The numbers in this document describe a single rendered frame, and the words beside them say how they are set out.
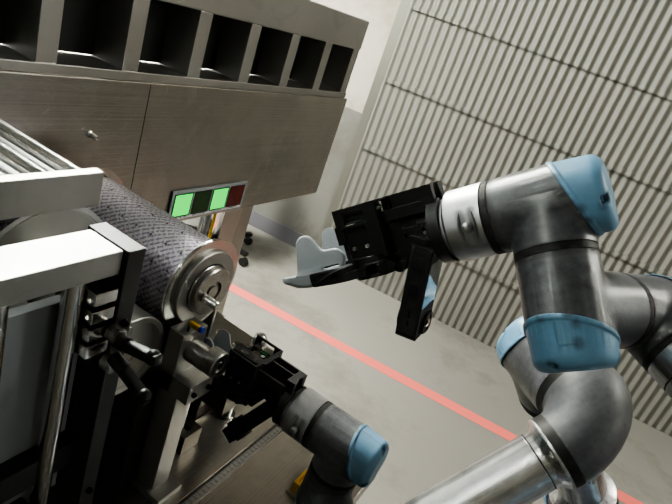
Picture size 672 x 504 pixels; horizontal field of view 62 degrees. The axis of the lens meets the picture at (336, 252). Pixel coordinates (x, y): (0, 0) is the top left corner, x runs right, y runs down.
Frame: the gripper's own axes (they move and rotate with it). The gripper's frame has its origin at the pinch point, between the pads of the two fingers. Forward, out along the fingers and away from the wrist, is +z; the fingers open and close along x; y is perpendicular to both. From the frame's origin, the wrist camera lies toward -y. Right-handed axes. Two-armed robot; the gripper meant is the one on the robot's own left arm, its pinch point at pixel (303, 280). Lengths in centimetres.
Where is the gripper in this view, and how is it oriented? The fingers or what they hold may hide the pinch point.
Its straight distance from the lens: 68.9
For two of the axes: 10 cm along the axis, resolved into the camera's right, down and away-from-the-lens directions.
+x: -4.8, 2.0, -8.5
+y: -2.8, -9.6, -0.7
